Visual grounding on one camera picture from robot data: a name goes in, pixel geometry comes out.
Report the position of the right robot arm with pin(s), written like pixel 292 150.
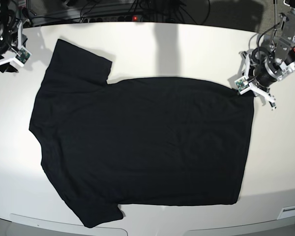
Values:
pixel 12 40

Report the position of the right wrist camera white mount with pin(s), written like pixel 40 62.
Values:
pixel 23 55

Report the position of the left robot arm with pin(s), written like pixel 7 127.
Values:
pixel 273 59

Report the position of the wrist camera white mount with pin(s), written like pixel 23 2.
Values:
pixel 23 55
pixel 242 85

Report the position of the thin metal pole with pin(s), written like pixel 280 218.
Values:
pixel 275 16

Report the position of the black power strip red switch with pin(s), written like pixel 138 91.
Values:
pixel 120 18

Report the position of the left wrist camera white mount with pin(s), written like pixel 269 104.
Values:
pixel 242 85

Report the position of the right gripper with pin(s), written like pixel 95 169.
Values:
pixel 5 65

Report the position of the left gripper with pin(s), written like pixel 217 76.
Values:
pixel 262 79

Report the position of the black T-shirt with sun print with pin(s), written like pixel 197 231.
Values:
pixel 165 141

